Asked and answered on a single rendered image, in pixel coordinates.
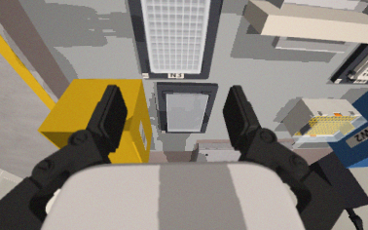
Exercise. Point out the yellow bin with label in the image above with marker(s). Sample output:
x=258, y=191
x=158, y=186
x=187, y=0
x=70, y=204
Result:
x=74, y=109

